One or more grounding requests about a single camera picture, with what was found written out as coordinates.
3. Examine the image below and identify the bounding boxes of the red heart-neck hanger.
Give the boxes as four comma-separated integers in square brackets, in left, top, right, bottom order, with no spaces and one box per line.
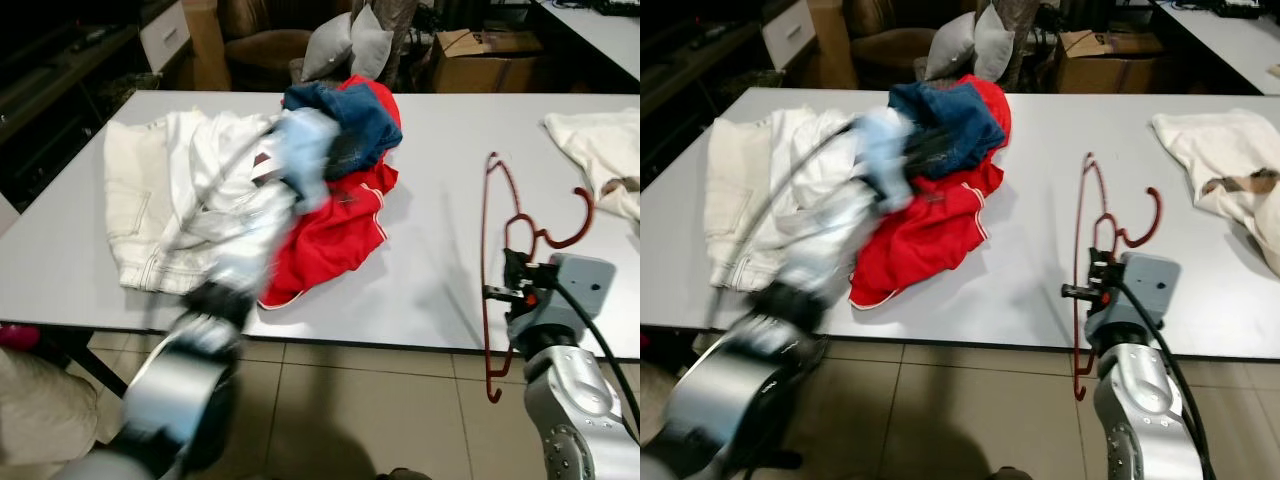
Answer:
[478,152,598,403]
[1072,152,1163,401]

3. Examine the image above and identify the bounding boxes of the dark blue garment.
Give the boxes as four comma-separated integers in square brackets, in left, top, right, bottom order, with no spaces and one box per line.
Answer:
[282,80,403,181]
[888,80,1006,179]

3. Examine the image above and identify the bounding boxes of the large grey table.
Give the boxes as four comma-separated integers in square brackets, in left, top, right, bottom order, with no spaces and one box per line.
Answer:
[640,88,1280,361]
[0,90,641,396]

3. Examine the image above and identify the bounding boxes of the red white-striped garment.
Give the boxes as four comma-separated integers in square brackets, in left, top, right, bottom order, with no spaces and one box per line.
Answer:
[850,73,1013,311]
[258,75,403,311]

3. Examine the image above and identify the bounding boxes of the grey pillow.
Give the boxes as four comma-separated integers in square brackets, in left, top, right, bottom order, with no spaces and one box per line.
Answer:
[922,38,976,83]
[348,5,396,81]
[300,38,353,83]
[972,5,1019,81]

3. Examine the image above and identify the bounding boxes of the brown armchair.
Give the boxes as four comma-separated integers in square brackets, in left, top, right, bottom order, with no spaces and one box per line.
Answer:
[218,0,311,91]
[845,0,936,89]

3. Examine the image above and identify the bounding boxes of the cream garment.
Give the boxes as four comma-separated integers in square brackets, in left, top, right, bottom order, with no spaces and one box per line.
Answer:
[542,108,641,223]
[1150,108,1280,279]

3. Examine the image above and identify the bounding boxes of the tall tan cardboard box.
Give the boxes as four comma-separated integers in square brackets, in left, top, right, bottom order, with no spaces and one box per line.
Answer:
[805,0,861,89]
[180,0,233,91]

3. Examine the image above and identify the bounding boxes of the brown cardboard box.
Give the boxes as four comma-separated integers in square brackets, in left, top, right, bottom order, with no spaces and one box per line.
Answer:
[1055,28,1166,93]
[432,28,546,93]

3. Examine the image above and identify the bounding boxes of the white drawer unit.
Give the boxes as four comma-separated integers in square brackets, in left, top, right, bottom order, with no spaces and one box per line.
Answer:
[140,0,191,73]
[762,0,816,69]

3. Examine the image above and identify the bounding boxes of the cream denim trousers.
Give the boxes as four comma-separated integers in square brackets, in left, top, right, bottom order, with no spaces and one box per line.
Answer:
[703,108,801,293]
[103,110,216,293]

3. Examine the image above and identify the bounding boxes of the small grey table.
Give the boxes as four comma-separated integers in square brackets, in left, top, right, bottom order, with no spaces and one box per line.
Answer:
[535,0,641,81]
[1155,0,1280,96]

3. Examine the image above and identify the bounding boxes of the black low cabinet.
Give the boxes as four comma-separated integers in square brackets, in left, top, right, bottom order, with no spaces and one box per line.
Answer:
[0,0,141,201]
[640,0,766,111]

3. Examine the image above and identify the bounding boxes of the beige fabric cushion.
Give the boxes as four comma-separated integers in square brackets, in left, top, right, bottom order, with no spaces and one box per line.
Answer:
[0,345,96,466]

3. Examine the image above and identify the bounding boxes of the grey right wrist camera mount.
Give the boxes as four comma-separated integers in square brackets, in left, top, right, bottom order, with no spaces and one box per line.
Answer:
[1112,252,1183,336]
[548,253,617,343]

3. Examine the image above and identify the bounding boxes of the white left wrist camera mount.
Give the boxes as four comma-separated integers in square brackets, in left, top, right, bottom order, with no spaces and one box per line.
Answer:
[855,105,926,206]
[272,108,343,206]

